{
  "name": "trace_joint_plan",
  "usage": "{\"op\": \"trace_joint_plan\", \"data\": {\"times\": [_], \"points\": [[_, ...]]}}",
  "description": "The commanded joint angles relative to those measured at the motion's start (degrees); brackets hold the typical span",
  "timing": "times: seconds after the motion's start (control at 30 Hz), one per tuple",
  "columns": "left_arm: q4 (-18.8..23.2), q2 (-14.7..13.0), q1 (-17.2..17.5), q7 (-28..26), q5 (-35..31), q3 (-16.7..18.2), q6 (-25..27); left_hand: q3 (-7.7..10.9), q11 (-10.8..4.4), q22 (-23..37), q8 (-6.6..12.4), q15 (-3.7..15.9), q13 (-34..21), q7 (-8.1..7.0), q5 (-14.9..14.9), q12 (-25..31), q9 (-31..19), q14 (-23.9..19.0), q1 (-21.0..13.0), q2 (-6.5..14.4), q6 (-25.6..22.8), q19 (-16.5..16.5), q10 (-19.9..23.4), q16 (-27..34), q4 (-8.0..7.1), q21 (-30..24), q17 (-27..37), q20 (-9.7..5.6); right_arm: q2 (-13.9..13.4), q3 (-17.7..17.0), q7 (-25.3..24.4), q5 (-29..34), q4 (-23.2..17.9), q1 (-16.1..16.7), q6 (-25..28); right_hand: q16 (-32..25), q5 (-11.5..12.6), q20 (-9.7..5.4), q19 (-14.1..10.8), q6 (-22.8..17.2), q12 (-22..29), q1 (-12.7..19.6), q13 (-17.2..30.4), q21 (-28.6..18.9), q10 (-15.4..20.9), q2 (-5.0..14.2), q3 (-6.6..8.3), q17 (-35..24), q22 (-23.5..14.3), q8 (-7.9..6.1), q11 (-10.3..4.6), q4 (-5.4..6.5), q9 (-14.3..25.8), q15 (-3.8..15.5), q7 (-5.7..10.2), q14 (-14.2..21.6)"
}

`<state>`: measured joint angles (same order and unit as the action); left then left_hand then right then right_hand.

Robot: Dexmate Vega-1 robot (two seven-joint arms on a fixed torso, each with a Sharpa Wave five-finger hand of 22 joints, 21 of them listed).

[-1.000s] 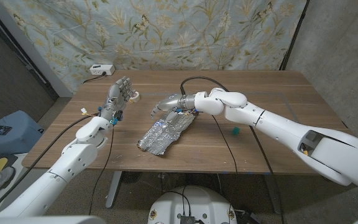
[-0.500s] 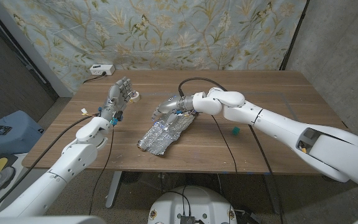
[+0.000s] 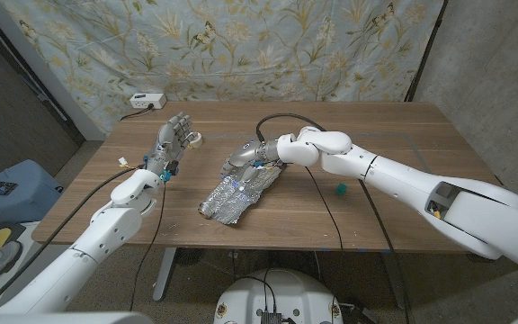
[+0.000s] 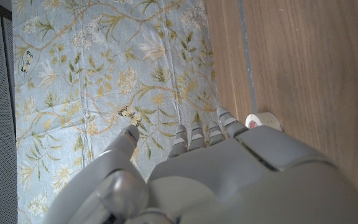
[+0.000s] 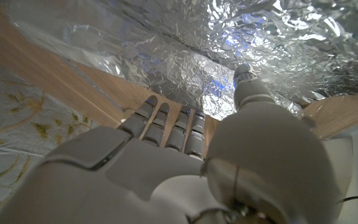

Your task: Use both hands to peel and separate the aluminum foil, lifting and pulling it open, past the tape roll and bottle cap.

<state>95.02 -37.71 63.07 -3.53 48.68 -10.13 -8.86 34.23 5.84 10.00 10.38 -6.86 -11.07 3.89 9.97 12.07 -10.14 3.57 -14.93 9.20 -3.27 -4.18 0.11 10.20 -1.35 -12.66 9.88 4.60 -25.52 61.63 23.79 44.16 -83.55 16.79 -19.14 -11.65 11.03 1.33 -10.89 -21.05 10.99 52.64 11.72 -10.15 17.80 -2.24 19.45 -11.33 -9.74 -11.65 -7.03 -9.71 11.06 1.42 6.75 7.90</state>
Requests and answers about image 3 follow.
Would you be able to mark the black flat device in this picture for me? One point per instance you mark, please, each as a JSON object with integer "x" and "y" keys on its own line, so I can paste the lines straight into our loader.
{"x": 0, "y": 187}

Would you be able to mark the black backdrop pole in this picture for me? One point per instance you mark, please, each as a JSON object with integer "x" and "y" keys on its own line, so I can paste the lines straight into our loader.
{"x": 425, "y": 49}

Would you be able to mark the white power strip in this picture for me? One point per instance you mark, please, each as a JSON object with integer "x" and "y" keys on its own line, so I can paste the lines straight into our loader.
{"x": 147, "y": 101}

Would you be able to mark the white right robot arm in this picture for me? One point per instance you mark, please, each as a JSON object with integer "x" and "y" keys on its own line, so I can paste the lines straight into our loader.
{"x": 403, "y": 180}

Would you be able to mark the white tape roll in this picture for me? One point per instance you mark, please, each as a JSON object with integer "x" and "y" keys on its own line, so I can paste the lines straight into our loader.
{"x": 198, "y": 140}

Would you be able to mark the floral printed backdrop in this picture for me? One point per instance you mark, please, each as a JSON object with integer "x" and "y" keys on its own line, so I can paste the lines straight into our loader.
{"x": 241, "y": 49}

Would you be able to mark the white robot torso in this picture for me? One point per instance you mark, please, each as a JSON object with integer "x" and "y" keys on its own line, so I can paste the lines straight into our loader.
{"x": 281, "y": 292}

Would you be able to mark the blue plastic bin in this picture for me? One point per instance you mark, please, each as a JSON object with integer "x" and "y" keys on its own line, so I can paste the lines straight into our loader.
{"x": 20, "y": 191}

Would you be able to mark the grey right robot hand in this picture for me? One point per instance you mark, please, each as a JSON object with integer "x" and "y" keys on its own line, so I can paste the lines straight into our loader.
{"x": 245, "y": 155}

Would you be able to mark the aluminum foil roll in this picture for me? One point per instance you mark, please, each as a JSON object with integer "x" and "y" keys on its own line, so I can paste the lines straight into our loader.
{"x": 232, "y": 204}

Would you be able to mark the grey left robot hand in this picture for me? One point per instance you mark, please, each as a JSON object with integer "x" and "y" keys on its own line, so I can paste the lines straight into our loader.
{"x": 171, "y": 144}

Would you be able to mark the small green cube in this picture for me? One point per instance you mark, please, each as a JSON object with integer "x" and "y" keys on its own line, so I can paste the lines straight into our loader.
{"x": 341, "y": 189}

